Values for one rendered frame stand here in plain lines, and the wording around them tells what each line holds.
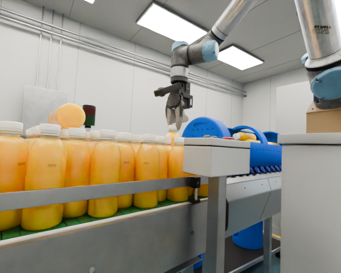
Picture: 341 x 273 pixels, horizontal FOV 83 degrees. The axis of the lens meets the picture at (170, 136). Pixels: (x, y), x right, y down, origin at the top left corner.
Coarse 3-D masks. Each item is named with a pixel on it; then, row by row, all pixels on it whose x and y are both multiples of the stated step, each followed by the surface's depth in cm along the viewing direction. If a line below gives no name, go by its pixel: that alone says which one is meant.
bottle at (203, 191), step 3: (201, 186) 70; (204, 186) 69; (207, 186) 70; (198, 189) 70; (201, 189) 69; (204, 189) 69; (207, 189) 70; (198, 192) 70; (201, 192) 69; (204, 192) 69; (207, 192) 70; (198, 195) 70; (201, 195) 69; (204, 195) 69; (207, 195) 70
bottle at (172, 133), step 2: (168, 130) 77; (170, 130) 77; (172, 130) 76; (174, 130) 76; (176, 130) 78; (170, 132) 77; (172, 132) 77; (174, 132) 77; (176, 132) 78; (166, 134) 77; (168, 134) 76; (170, 134) 76; (172, 134) 76; (174, 134) 76; (176, 134) 76; (178, 134) 77; (166, 136) 76; (168, 136) 76; (170, 136) 75; (172, 136) 75; (174, 136) 75; (176, 136) 76; (178, 136) 76; (172, 138) 75; (172, 140) 75; (172, 142) 75; (174, 142) 75; (172, 144) 74; (172, 146) 74
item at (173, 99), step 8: (176, 80) 78; (184, 80) 78; (184, 88) 81; (168, 96) 81; (176, 96) 77; (184, 96) 78; (192, 96) 81; (168, 104) 80; (176, 104) 77; (192, 104) 81
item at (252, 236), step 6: (246, 228) 185; (252, 228) 184; (258, 228) 184; (234, 234) 206; (240, 234) 188; (246, 234) 184; (252, 234) 183; (258, 234) 185; (234, 240) 193; (240, 240) 187; (246, 240) 184; (252, 240) 183; (258, 240) 184; (240, 246) 187; (246, 246) 184; (252, 246) 183; (258, 246) 184
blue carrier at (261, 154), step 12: (192, 120) 102; (204, 120) 96; (216, 120) 94; (192, 132) 101; (204, 132) 95; (216, 132) 90; (228, 132) 92; (252, 132) 147; (264, 132) 153; (276, 132) 149; (252, 144) 104; (264, 144) 114; (252, 156) 105; (264, 156) 115; (276, 156) 126; (252, 168) 119
